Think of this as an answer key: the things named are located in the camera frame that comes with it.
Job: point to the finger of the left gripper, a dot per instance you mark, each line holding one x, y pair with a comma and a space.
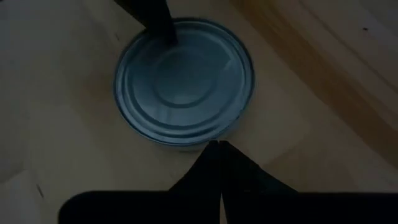
140, 14
160, 15

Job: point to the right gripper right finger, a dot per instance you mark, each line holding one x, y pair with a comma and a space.
248, 189

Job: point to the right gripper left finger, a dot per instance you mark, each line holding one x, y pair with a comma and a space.
202, 186

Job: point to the green label tuna can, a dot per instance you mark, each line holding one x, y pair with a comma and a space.
186, 93

